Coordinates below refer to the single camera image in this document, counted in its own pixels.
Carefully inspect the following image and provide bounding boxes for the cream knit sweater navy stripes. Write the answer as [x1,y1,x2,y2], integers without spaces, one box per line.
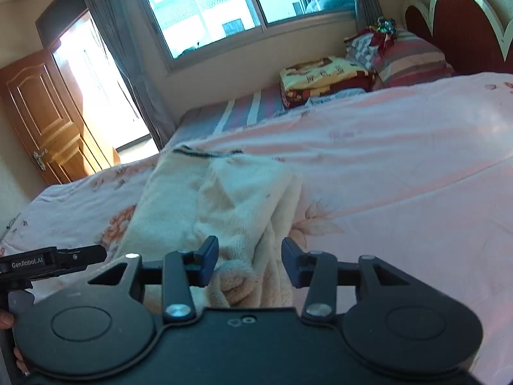
[114,146,306,309]

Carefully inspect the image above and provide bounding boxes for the pink floral bed cover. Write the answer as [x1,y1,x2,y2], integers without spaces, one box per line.
[0,72,513,385]

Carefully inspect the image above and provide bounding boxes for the plaid folded cloth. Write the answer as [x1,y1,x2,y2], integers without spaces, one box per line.
[344,28,387,64]

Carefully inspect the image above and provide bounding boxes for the person's left hand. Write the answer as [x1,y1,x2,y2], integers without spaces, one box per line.
[0,290,35,374]

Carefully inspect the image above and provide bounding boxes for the light blue cloth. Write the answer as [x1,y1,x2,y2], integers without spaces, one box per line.
[307,88,366,107]

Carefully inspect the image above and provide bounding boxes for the striped mattress sheet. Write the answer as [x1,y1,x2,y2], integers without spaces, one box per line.
[172,86,288,146]

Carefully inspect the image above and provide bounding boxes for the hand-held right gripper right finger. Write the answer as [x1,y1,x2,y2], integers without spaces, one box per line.
[281,237,405,324]

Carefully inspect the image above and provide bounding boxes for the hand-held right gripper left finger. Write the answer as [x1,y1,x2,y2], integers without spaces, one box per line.
[87,236,220,324]

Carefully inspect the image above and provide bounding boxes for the teal blanket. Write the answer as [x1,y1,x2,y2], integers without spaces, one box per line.
[305,0,357,14]

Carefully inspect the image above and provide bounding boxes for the striped pillow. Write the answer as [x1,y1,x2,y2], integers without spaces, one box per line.
[347,28,456,90]

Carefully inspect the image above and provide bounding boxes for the shiny multicolour crumpled object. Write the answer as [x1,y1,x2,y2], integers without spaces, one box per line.
[374,17,398,35]

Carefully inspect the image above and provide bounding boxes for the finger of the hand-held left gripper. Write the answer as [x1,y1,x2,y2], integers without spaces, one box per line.
[54,244,108,270]

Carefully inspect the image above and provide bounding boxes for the folded yellow printed blanket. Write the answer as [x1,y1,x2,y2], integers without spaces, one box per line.
[279,57,377,110]

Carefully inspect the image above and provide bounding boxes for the dark red scalloped headboard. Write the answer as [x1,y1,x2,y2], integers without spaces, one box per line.
[403,0,513,76]

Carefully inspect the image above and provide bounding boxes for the sliding glass window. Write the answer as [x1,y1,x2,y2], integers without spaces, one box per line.
[124,0,357,73]

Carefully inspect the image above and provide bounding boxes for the wooden door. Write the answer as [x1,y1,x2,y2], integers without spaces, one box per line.
[0,53,121,186]

